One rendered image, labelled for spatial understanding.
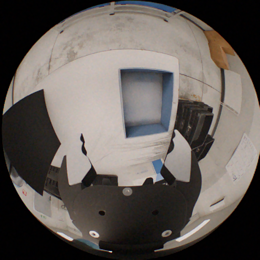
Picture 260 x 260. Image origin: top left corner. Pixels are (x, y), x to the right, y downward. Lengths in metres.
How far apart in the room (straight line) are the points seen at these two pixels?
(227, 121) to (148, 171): 2.50
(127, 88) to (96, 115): 0.14
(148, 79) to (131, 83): 0.06
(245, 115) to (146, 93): 2.51
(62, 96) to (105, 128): 0.21
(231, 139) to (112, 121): 2.69
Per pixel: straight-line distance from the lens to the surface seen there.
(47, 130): 0.40
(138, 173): 0.48
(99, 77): 0.29
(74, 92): 0.32
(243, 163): 2.81
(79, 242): 0.27
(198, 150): 1.33
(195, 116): 0.77
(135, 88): 0.28
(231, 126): 2.66
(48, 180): 0.71
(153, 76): 0.30
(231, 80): 2.61
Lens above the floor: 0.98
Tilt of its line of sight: 57 degrees down
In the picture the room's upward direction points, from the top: 162 degrees clockwise
